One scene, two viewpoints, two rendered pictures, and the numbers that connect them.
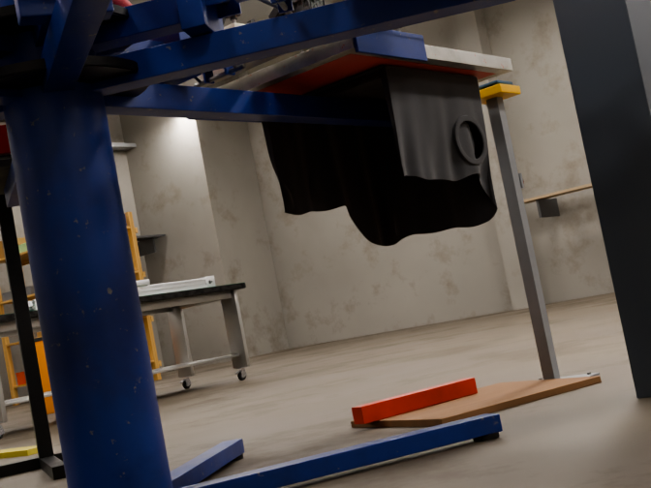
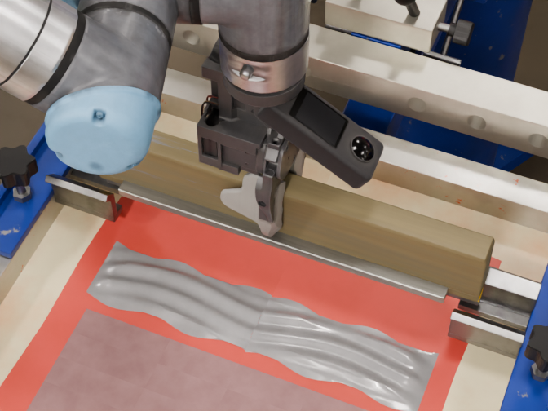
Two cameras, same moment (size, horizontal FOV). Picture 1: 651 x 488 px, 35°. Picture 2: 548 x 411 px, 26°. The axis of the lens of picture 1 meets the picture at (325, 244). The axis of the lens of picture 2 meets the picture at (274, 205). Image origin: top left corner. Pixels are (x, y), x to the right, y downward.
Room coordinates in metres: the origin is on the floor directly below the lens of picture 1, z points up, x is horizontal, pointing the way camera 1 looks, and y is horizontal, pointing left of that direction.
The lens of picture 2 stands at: (3.37, -0.25, 1.99)
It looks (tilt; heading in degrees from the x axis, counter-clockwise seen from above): 53 degrees down; 163
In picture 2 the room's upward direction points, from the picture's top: straight up
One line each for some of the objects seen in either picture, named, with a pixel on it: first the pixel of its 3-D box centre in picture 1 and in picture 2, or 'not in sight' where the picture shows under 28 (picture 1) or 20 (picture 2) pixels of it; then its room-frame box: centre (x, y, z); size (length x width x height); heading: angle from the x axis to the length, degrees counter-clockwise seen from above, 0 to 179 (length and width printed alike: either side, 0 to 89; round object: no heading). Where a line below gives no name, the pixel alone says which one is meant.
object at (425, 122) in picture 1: (433, 137); not in sight; (2.80, -0.35, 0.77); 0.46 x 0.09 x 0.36; 141
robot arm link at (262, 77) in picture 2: not in sight; (262, 51); (2.70, -0.06, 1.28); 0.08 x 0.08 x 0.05
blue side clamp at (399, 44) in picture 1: (384, 45); (63, 156); (2.51, -0.24, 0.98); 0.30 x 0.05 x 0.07; 141
